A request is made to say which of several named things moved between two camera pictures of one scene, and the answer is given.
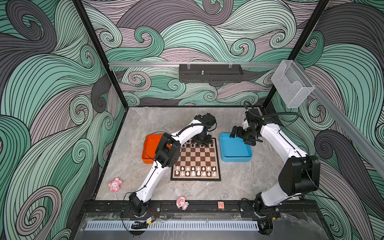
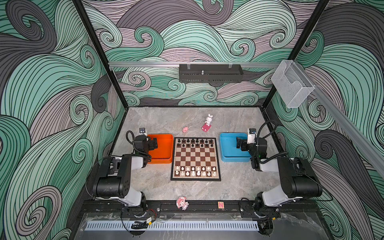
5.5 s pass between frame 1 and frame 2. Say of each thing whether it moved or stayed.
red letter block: stayed
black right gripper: moved
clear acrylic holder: stayed
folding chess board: stayed
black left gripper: moved
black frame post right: stayed
